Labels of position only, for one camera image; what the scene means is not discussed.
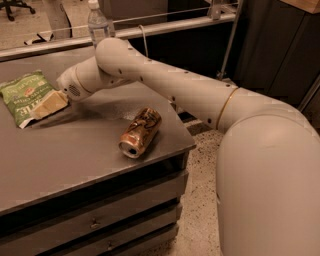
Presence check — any white cable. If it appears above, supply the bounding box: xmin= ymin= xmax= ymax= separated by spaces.
xmin=138 ymin=24 xmax=150 ymax=58

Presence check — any dark cabinet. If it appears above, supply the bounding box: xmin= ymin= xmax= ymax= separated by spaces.
xmin=232 ymin=0 xmax=320 ymax=106

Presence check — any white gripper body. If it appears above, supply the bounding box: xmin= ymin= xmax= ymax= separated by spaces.
xmin=57 ymin=66 xmax=89 ymax=101

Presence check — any grey drawer cabinet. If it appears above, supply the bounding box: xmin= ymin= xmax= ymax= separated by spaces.
xmin=0 ymin=153 xmax=189 ymax=256

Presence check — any green jalapeno chip bag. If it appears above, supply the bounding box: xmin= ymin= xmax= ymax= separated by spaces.
xmin=0 ymin=70 xmax=59 ymax=129

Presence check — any clear blue plastic water bottle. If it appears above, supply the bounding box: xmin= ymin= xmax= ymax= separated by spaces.
xmin=88 ymin=0 xmax=110 ymax=47

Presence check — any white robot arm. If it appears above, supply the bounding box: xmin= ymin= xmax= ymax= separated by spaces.
xmin=57 ymin=38 xmax=320 ymax=256

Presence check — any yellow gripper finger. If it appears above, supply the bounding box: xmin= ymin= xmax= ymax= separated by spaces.
xmin=30 ymin=91 xmax=68 ymax=120

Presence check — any crushed orange soda can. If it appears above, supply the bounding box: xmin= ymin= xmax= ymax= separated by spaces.
xmin=119 ymin=107 xmax=162 ymax=159

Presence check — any grey metal rail frame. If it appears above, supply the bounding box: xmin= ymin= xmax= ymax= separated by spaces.
xmin=0 ymin=0 xmax=244 ymax=84

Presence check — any black office chair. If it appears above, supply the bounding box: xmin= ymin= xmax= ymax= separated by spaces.
xmin=0 ymin=0 xmax=36 ymax=22

